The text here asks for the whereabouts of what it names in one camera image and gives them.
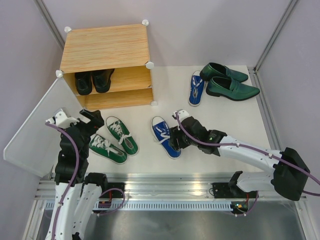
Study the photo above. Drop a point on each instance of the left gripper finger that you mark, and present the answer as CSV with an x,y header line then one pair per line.
x,y
97,119
90,116

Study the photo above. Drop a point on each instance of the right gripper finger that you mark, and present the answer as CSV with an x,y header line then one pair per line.
x,y
174,134
178,144

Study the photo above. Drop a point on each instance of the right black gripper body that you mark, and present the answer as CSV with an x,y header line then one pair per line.
x,y
188,142

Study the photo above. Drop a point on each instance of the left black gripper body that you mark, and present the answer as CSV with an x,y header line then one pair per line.
x,y
87,129

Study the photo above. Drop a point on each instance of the blue sneaker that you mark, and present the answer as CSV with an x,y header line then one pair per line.
x,y
161,132
197,87

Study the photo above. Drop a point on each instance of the black patent shoe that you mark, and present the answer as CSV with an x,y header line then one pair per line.
x,y
83,83
102,80

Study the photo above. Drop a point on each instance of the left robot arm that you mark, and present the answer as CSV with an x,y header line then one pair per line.
x,y
76,191

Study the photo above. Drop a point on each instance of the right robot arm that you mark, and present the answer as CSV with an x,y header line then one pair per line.
x,y
281,171

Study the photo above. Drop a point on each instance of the white translucent cabinet door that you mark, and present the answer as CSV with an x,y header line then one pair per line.
x,y
35,146

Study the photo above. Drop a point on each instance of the wooden two-shelf shoe cabinet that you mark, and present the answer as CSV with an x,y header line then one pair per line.
x,y
123,49

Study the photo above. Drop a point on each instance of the green sneaker upper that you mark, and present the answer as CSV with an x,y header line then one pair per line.
x,y
120,132

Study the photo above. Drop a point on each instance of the green sneaker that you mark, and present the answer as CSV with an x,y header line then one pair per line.
x,y
104,148
120,132

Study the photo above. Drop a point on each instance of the green sneaker lower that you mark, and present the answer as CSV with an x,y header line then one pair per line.
x,y
104,148

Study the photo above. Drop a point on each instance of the green loafer front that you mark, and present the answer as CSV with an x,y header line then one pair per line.
x,y
230,89

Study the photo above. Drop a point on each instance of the green loafer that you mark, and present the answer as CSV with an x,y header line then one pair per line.
x,y
230,89
218,70

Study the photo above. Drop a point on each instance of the green loafer rear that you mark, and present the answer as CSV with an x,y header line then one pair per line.
x,y
218,70

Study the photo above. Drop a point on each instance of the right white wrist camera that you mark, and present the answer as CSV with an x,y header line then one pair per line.
x,y
180,115

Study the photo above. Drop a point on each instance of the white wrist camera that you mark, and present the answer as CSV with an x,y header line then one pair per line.
x,y
180,115
62,119

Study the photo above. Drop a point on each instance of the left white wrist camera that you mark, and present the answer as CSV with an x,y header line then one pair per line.
x,y
62,119

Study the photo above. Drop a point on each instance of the aluminium mounting rail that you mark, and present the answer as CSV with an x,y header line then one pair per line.
x,y
168,186

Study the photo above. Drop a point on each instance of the white slotted cable duct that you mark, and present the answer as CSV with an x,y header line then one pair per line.
x,y
139,205

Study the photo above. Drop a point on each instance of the left aluminium frame post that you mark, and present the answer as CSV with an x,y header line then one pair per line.
x,y
50,22

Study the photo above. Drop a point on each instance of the aluminium frame post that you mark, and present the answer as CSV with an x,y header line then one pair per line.
x,y
289,10
50,22

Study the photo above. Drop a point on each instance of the right aluminium frame post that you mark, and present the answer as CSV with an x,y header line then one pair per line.
x,y
289,10

